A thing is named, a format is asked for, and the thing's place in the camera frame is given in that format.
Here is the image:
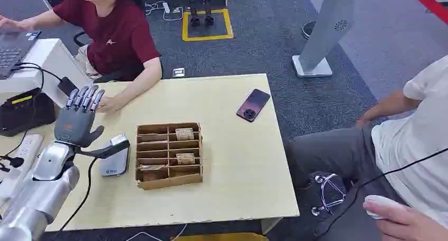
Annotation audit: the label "person's left hand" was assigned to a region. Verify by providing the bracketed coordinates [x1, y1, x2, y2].
[362, 201, 448, 241]
[96, 94, 129, 114]

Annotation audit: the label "person's right hand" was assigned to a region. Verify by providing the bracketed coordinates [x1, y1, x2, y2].
[0, 16, 36, 32]
[356, 114, 378, 129]

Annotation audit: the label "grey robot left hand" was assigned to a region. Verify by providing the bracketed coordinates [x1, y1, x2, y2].
[53, 85, 106, 149]

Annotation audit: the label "white computer mouse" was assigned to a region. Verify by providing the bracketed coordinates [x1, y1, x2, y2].
[363, 194, 407, 220]

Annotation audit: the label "dark grey laptop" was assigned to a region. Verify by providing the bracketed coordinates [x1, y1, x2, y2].
[0, 30, 42, 81]

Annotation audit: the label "black power adapter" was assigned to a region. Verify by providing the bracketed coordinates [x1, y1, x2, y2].
[57, 76, 79, 97]

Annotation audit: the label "black case with yellow label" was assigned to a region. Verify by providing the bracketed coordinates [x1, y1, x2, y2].
[0, 88, 57, 138]

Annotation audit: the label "person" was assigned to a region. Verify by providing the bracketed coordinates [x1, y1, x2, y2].
[285, 55, 448, 241]
[0, 0, 164, 114]

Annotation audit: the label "white cabinet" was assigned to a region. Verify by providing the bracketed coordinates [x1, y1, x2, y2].
[0, 38, 92, 108]

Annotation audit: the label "black plug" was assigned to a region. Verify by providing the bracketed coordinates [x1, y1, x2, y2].
[0, 155, 25, 169]

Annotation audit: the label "chrome chair base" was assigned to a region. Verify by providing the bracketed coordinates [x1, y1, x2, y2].
[311, 173, 348, 218]

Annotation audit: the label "wooden card box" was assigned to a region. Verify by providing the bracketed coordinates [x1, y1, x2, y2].
[135, 122, 204, 191]

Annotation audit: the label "grey standing kiosk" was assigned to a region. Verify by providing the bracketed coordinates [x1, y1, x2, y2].
[292, 0, 356, 79]

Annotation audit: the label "dark purple smartphone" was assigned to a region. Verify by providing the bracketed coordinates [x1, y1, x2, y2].
[236, 88, 271, 123]

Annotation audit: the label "black humanoid robot legs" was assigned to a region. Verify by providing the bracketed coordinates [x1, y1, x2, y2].
[186, 0, 215, 27]

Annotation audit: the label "yellow floor tape square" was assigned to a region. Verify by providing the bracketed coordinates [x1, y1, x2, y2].
[181, 8, 235, 43]

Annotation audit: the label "black mouse cable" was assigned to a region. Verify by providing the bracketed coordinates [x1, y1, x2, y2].
[314, 147, 448, 241]

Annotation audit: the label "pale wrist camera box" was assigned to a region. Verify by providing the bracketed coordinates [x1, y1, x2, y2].
[99, 133, 130, 178]

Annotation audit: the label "black laptop cable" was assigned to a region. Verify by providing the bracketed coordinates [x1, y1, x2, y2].
[10, 61, 64, 104]

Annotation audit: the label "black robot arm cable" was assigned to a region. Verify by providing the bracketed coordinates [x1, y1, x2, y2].
[59, 157, 99, 232]

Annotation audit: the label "white floor cable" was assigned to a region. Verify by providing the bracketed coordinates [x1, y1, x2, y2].
[144, 0, 184, 22]

